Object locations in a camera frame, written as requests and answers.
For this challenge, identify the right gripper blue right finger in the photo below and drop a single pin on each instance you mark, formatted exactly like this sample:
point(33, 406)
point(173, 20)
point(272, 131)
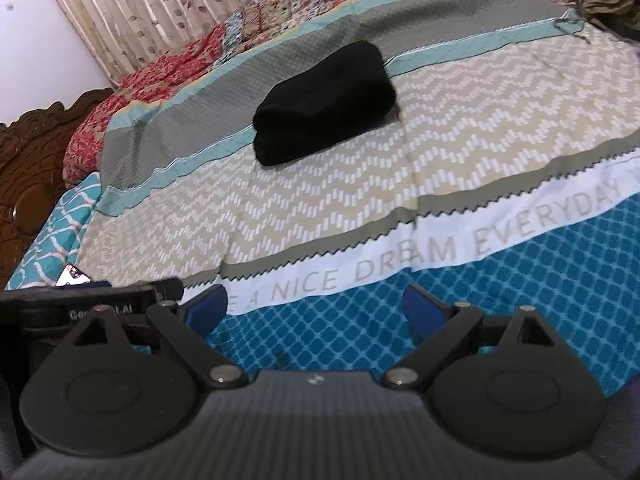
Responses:
point(424, 313)

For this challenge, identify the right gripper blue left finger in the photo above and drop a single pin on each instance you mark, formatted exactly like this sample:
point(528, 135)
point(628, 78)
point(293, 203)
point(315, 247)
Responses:
point(204, 312)

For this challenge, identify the black pants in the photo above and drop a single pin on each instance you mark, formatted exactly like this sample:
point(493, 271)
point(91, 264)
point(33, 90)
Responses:
point(344, 95)

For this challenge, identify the smartphone with lit screen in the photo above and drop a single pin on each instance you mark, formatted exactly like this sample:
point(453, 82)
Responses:
point(72, 276)

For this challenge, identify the teal patterned pillow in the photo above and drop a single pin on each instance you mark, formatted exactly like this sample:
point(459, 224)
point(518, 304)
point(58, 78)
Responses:
point(59, 240)

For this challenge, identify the carved wooden headboard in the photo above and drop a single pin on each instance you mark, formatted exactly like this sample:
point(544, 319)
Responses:
point(32, 152)

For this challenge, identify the patterned bedsheet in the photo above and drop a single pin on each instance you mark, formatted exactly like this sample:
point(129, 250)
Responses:
point(506, 175)

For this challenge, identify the red floral quilt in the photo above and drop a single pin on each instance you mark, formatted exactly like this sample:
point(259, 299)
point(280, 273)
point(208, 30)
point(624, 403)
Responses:
point(173, 70)

